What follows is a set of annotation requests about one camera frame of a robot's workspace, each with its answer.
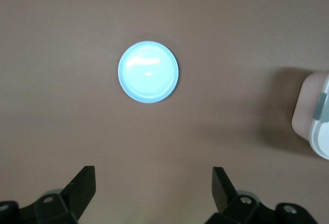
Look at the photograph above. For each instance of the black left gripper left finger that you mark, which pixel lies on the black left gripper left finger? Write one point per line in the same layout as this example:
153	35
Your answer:
77	195

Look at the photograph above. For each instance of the light blue round plate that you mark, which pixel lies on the light blue round plate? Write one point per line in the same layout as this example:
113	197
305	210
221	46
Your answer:
147	75

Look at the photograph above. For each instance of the brown table mat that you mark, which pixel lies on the brown table mat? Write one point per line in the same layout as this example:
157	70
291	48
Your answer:
77	80

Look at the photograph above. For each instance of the pink box with white lid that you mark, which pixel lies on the pink box with white lid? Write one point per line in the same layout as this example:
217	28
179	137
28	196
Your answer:
306	111

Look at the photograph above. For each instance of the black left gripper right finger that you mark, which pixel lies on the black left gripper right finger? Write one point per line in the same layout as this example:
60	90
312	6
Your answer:
227	198

